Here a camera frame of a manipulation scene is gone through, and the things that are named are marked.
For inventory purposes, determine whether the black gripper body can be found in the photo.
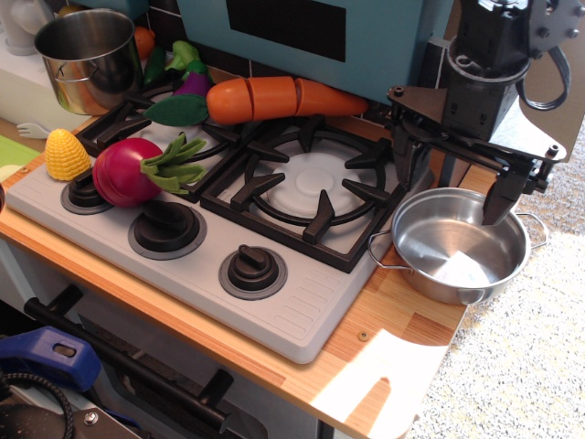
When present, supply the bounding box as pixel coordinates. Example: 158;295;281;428
388;45;565;192

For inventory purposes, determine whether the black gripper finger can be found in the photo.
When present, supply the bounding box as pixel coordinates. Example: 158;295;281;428
392;122;430;188
483;167;528;226

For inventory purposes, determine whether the small steel pan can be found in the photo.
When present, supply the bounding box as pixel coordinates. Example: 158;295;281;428
367;187;550;305

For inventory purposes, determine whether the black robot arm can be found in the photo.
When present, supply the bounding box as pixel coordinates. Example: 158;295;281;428
388;1;584;225

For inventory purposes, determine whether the grey toy stove top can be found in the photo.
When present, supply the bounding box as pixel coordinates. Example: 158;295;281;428
7;120;388;364

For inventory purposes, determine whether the black right stove knob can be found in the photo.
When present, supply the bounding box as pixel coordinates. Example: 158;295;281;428
218;244;288;301

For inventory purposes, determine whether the black stove knob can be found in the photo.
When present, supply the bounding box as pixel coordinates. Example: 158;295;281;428
128;200;207;261
60;168;112;215
218;244;288;301

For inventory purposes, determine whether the black middle stove knob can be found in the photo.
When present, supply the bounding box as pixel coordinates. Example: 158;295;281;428
128;200;207;261

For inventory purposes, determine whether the tall steel pot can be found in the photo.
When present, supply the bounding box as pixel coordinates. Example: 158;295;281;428
34;8;144;116

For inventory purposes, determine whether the black left stove knob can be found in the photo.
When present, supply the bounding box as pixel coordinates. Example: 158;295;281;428
60;168;112;215

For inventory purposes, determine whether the teal toy microwave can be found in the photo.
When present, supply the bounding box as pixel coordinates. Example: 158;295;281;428
178;1;452;102

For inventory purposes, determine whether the black right burner grate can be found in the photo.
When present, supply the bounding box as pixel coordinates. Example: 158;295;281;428
201;116;406;273

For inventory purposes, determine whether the black burner grate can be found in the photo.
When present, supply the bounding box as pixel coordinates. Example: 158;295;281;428
95;93;241;200
201;116;406;273

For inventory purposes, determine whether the orange toy carrot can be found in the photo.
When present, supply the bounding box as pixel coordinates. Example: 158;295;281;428
144;76;369;126

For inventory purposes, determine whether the purple toy eggplant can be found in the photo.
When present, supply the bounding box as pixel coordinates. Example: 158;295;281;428
173;60;214;97

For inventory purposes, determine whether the green toy broccoli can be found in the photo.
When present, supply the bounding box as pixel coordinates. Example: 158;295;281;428
165;40;200;71

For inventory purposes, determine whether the green toy pepper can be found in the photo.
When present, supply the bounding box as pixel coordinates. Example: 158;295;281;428
144;46;166;86

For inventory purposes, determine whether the red toy radish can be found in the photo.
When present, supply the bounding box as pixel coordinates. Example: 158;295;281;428
92;133;207;208

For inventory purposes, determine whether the black left burner grate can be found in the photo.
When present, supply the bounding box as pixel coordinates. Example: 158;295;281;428
95;93;241;200

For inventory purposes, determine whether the orange toy fruit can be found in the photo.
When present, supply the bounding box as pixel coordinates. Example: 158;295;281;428
134;26;155;59

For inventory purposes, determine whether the yellow toy corn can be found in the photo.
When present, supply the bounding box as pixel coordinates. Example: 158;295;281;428
45;128;91;181

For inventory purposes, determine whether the white plastic fork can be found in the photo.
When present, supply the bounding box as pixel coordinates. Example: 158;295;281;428
16;123;49;139

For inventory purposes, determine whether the blue clamp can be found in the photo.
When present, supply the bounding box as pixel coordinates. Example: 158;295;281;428
1;327;101;392

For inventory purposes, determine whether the black cable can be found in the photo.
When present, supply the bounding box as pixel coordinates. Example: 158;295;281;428
516;45;572;111

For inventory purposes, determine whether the black oven door handle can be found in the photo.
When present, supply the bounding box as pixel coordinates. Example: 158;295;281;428
24;285;234;434

